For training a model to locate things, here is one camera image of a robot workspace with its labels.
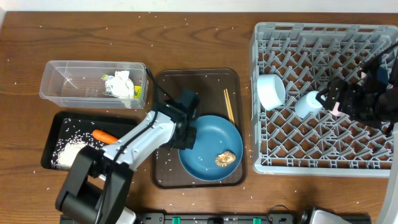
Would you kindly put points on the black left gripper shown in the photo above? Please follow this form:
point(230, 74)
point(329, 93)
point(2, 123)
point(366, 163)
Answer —
point(189, 146)

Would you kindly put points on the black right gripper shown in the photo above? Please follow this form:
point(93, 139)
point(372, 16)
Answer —
point(352, 91)

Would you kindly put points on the pink cup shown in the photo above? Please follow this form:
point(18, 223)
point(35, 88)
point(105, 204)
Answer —
point(335, 111)

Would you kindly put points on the blue plate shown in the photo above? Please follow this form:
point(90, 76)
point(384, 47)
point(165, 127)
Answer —
point(215, 136)

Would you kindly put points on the brown food scrap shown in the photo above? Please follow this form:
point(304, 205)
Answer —
point(225, 159)

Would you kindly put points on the light blue cup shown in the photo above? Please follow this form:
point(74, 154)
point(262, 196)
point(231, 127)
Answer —
point(308, 104)

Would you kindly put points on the yellow snack wrapper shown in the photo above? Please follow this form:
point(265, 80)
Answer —
point(137, 90)

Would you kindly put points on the orange carrot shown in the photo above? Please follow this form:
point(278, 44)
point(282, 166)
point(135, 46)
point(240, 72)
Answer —
point(104, 137)

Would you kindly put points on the light blue rice bowl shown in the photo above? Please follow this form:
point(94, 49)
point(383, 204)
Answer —
point(271, 91)

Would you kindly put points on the white tissue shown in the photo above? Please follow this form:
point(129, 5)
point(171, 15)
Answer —
point(120, 86)

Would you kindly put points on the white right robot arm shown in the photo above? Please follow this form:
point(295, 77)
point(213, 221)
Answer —
point(376, 80)

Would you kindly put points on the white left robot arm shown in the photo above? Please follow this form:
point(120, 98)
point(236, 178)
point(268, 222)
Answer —
point(98, 180)

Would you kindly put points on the grey dishwasher rack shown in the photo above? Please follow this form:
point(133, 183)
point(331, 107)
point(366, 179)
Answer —
point(305, 56)

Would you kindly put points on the black waste tray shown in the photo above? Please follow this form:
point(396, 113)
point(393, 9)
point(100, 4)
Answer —
point(73, 131)

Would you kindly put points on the brown serving tray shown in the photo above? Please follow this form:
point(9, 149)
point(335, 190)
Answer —
point(219, 93)

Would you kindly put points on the white rice pile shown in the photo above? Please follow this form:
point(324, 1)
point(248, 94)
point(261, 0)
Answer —
point(68, 147)

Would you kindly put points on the clear plastic bin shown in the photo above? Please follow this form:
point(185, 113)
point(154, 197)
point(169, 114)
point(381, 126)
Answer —
point(79, 84)

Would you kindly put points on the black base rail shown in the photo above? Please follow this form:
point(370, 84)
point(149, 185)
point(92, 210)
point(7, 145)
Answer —
point(310, 215)

